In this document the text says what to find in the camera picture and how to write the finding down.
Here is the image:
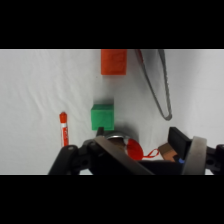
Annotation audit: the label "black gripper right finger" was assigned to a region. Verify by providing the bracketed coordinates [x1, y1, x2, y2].
[167, 126, 224, 175]

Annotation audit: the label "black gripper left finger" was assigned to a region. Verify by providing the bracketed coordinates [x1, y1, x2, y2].
[48, 126, 156, 175]

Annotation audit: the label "red cube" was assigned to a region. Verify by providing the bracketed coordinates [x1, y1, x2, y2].
[100, 49, 128, 76]

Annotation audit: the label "green cube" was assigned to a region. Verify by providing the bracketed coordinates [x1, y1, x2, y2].
[90, 103, 116, 132]

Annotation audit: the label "wooden framed dark tablet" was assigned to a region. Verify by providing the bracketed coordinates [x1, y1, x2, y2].
[157, 142, 185, 165]

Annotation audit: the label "red marker pen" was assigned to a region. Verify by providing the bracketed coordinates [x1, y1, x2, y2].
[59, 111, 70, 148]

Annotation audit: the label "small metal pan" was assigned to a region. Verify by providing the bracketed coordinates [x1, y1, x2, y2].
[103, 132, 135, 145]

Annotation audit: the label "brown plush toy red hat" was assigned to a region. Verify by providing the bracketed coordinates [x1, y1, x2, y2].
[111, 137, 161, 162]

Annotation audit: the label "metal tongs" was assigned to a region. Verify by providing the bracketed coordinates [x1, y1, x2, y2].
[134, 49, 174, 122]

